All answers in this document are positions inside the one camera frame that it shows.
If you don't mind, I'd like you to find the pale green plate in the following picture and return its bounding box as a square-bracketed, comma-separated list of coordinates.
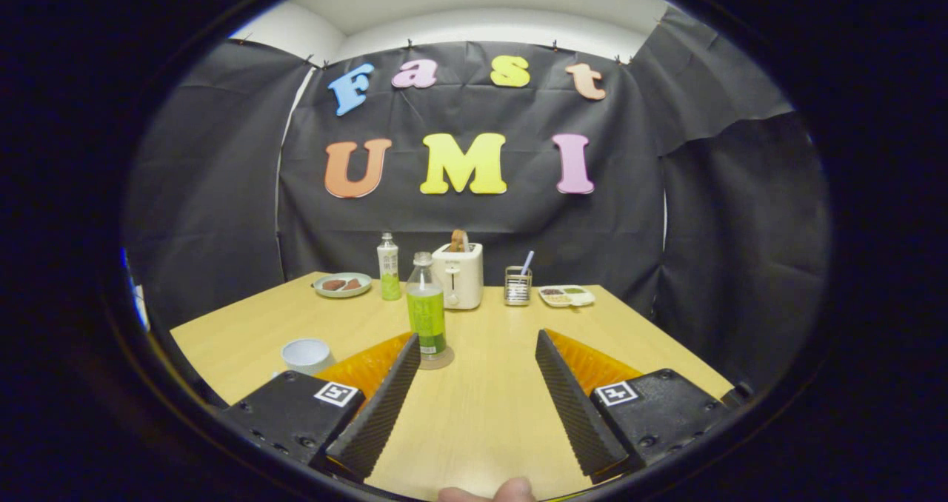
[313, 272, 373, 299]

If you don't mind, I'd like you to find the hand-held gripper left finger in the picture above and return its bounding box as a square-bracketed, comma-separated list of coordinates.
[222, 332, 421, 482]

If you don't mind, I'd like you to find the small white-capped green bottle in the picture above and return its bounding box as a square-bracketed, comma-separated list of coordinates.
[377, 232, 401, 301]

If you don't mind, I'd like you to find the wooden table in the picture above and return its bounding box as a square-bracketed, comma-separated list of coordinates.
[169, 271, 734, 501]

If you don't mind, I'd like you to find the white toaster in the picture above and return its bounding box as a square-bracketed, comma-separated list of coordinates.
[432, 242, 484, 310]

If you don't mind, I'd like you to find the black backdrop cloth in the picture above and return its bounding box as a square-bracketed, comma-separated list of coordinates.
[122, 6, 830, 398]

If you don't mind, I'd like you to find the round brown coaster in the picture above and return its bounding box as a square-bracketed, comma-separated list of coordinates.
[416, 345, 455, 371]

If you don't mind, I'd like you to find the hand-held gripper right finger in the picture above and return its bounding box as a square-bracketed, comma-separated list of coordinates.
[535, 329, 732, 486]

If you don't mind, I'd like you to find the metal mesh holder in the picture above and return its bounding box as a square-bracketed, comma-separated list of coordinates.
[505, 266, 533, 307]

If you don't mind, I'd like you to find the clear juice bottle green label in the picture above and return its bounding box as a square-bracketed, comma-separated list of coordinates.
[406, 251, 448, 362]

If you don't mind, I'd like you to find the white divided tray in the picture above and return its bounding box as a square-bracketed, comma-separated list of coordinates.
[538, 285, 596, 309]

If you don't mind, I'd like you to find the white cup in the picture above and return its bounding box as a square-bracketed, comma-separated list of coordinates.
[281, 338, 333, 375]

